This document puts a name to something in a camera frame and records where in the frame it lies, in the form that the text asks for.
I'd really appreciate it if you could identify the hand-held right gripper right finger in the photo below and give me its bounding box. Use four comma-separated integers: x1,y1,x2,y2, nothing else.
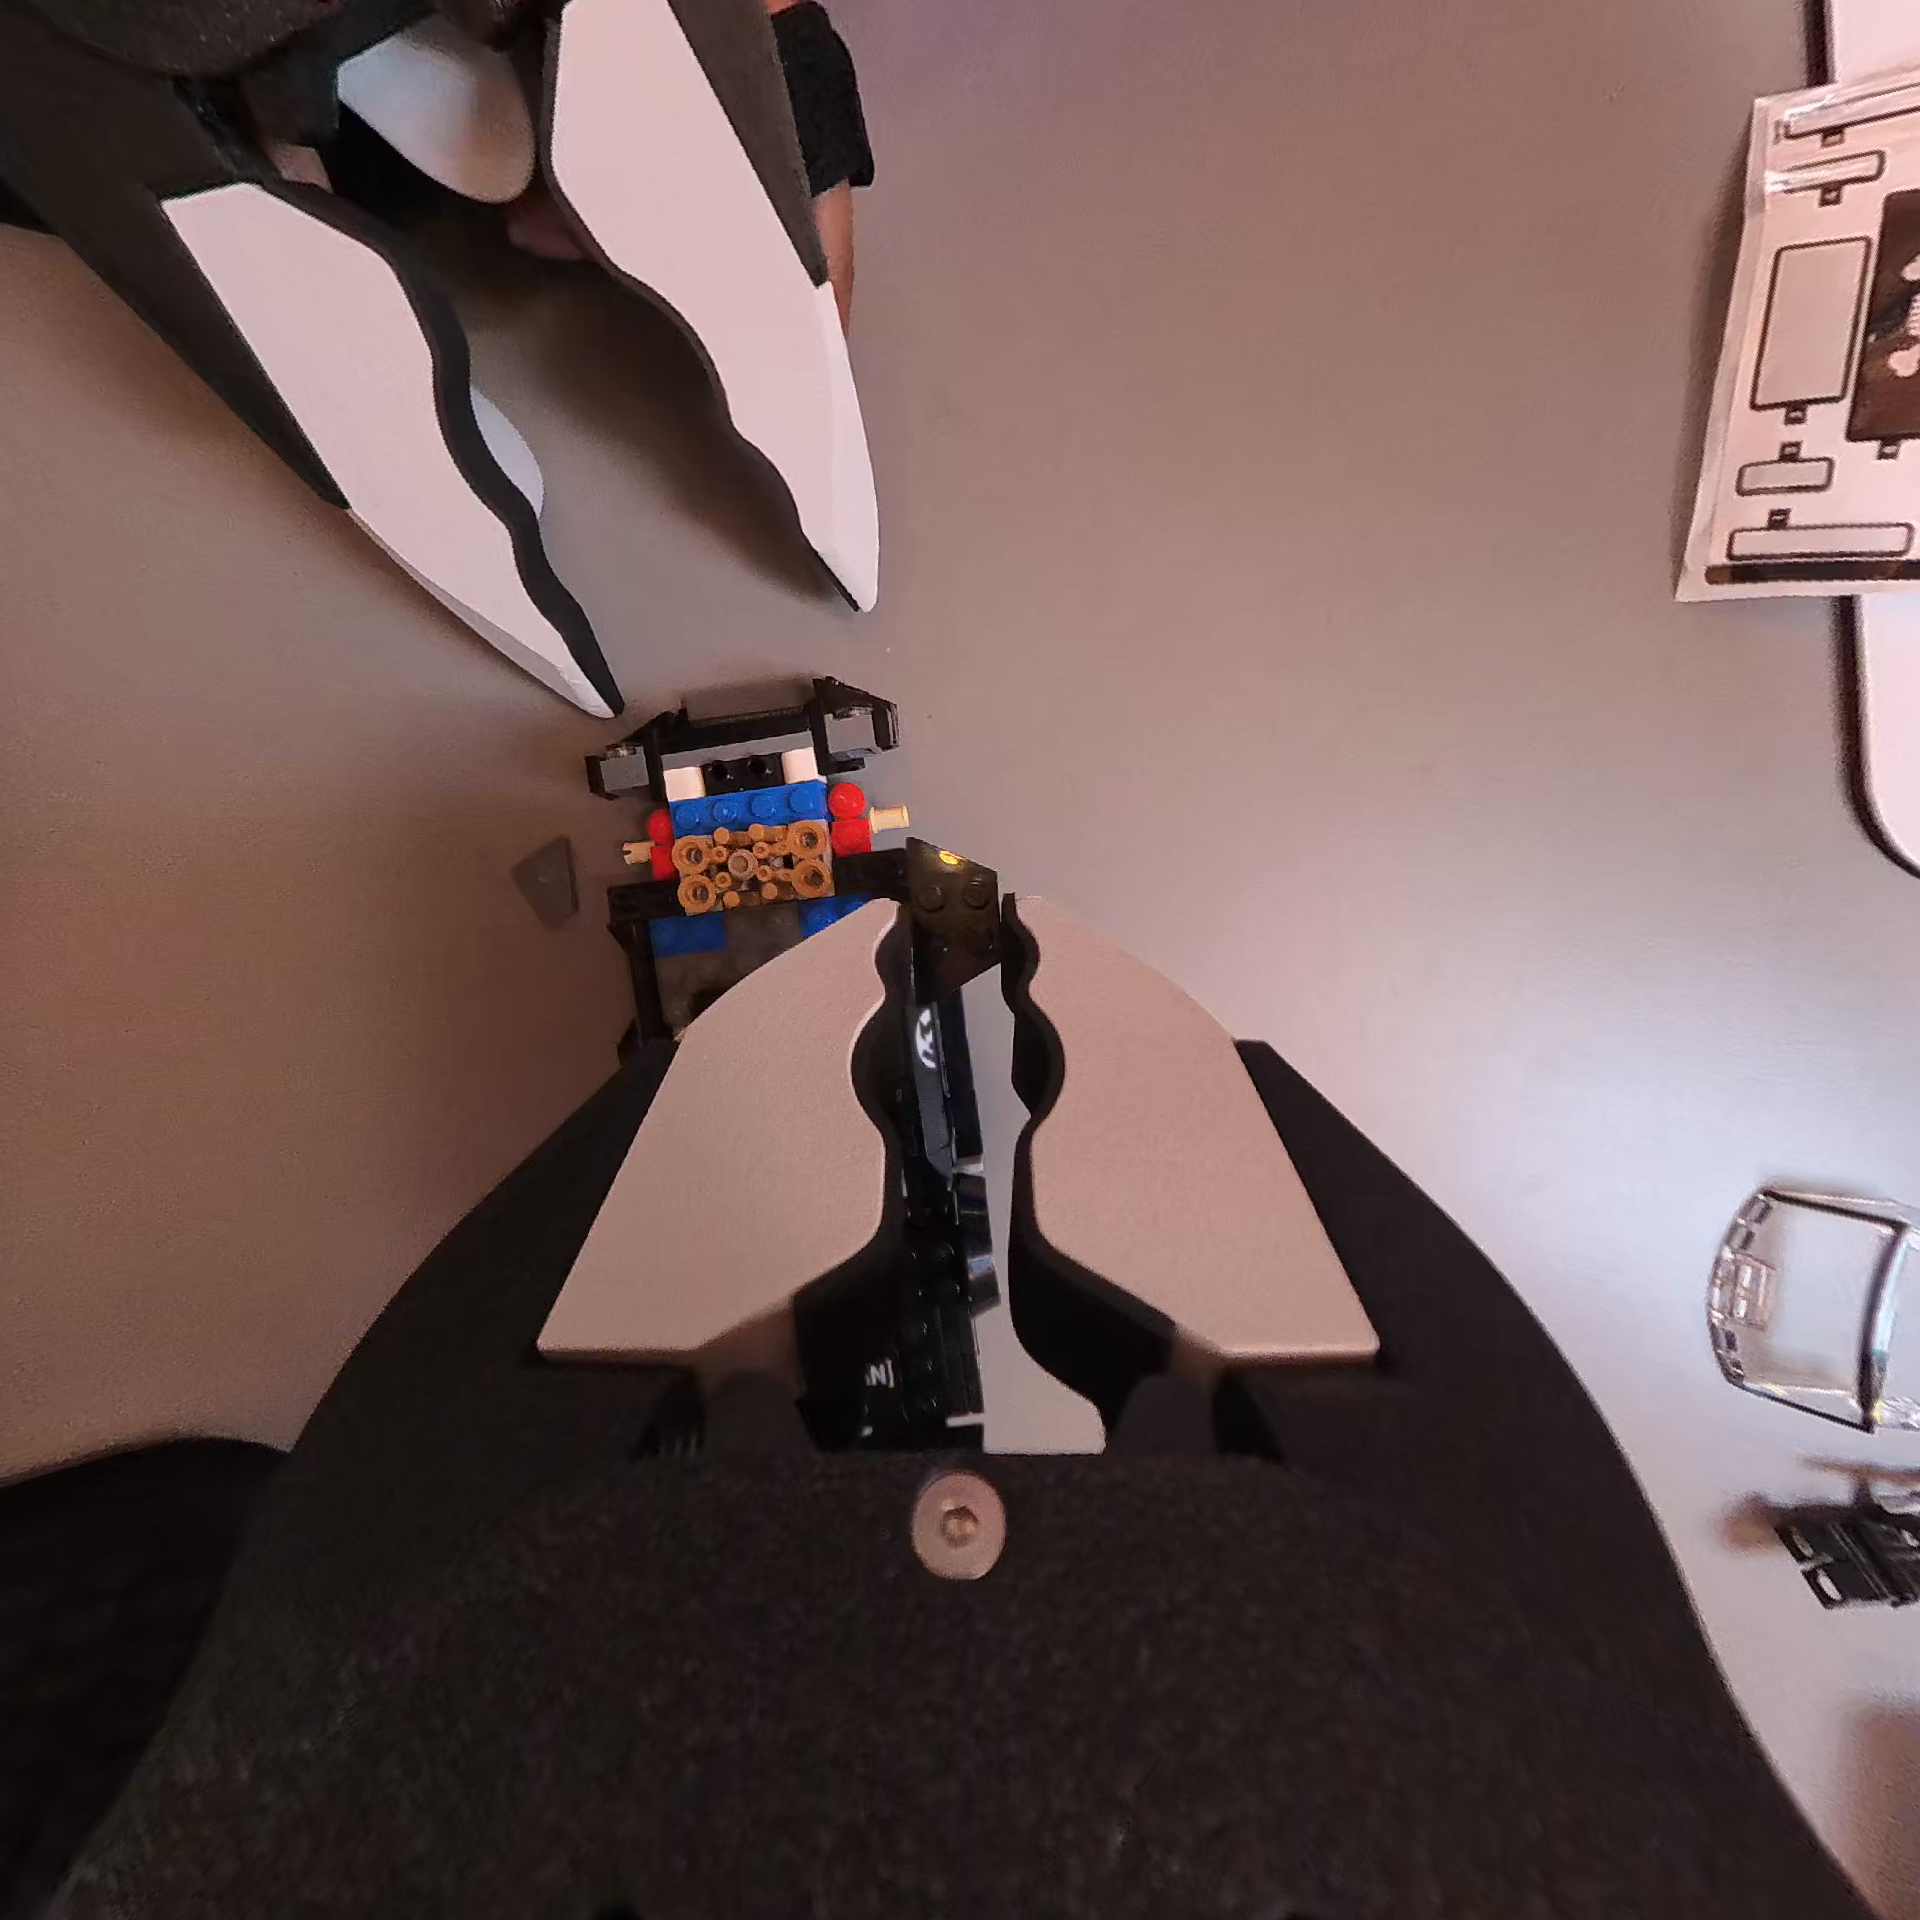
996,893,1380,1373

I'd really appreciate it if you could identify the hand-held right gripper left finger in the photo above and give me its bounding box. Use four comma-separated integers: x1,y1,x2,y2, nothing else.
538,897,916,1369

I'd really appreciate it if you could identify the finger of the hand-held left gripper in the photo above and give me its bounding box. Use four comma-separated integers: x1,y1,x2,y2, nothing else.
158,186,627,719
543,0,881,614

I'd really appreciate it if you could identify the black lego wedge plate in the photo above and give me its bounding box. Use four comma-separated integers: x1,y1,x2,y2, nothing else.
901,844,1003,962

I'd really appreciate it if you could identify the black lego car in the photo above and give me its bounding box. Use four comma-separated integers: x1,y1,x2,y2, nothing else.
585,678,1003,1452

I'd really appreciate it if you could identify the transparent lego windshield piece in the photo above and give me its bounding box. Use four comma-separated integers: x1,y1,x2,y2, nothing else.
1706,1183,1920,1435

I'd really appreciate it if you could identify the small black lego piece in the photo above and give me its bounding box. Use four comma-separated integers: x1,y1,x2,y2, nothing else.
1726,1459,1920,1615

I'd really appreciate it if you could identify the lego sticker sheet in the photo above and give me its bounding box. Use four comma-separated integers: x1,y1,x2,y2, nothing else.
1675,66,1920,606

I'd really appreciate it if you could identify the dark cloth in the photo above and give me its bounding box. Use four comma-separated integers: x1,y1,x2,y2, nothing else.
0,1437,290,1920

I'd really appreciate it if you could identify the white tray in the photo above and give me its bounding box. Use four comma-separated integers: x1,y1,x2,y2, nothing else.
1822,0,1920,881

